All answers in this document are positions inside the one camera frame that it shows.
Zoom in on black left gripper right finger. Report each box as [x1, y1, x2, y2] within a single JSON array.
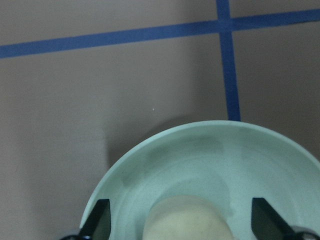
[[251, 197, 296, 240]]

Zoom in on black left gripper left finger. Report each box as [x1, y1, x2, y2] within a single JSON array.
[[78, 199, 111, 240]]

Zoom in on light green plate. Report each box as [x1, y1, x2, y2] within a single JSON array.
[[81, 120, 320, 240]]

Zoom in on white steamed bun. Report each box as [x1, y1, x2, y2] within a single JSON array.
[[142, 195, 234, 240]]

